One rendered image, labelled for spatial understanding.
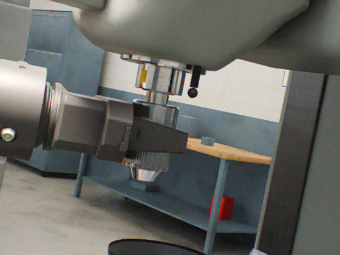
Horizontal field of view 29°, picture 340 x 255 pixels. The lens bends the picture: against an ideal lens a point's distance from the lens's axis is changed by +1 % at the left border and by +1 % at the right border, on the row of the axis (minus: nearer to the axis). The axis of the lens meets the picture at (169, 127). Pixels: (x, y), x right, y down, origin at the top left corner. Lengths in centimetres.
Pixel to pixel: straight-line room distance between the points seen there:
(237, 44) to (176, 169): 639
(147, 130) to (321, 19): 20
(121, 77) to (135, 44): 741
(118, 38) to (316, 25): 20
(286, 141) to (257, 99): 527
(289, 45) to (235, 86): 582
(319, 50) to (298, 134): 35
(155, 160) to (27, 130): 13
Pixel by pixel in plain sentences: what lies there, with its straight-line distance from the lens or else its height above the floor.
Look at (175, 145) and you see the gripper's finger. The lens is 61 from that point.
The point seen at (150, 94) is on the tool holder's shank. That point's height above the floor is 128.
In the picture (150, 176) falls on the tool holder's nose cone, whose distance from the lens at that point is 63.
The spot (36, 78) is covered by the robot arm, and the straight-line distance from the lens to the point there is 59.
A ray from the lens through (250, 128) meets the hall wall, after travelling 626.
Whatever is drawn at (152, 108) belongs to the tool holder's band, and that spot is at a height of 126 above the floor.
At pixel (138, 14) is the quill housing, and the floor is 134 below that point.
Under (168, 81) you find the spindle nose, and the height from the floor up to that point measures 129.
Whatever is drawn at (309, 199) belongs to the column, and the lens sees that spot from 97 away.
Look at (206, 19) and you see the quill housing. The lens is 56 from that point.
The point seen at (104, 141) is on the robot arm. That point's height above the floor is 123.
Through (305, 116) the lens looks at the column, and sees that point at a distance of 98.
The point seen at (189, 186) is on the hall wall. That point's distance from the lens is 681.
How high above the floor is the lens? 128
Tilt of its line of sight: 3 degrees down
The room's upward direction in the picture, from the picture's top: 11 degrees clockwise
